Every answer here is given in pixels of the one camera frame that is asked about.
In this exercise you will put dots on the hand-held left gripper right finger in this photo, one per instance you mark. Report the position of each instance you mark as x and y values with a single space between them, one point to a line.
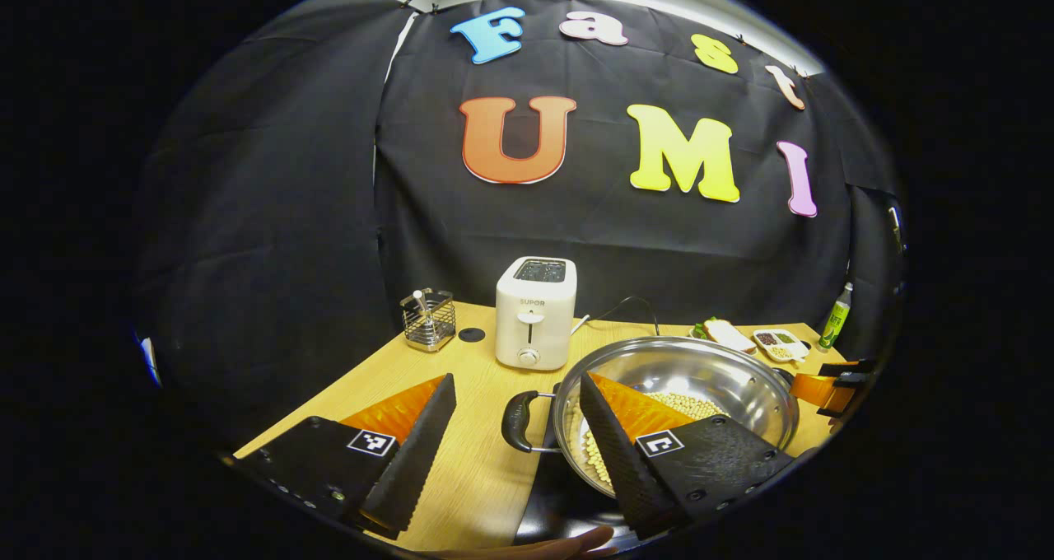
622 461

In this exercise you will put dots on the white divided dish with beans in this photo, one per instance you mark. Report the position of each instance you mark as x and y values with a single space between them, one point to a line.
781 344

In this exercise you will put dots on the stainless steel pot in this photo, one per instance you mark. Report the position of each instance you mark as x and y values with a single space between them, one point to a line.
708 370

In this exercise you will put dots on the white toaster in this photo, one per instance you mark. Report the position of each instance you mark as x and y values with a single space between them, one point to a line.
535 321

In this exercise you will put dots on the black table grommet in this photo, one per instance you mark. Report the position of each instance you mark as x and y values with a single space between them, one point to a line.
471 334

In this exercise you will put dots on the black induction cooktop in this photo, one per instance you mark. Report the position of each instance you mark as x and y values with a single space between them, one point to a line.
568 515

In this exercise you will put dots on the sandwich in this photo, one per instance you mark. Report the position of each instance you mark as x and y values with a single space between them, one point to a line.
729 335

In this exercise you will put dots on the pile of soybeans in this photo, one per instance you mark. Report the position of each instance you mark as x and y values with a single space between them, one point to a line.
692 405

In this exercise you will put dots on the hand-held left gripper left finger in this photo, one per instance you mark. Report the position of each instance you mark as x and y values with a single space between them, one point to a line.
416 461

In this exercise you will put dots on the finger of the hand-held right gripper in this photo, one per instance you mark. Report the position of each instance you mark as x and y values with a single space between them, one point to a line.
815 389

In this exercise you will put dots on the green drink bottle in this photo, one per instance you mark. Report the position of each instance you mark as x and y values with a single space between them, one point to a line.
836 321

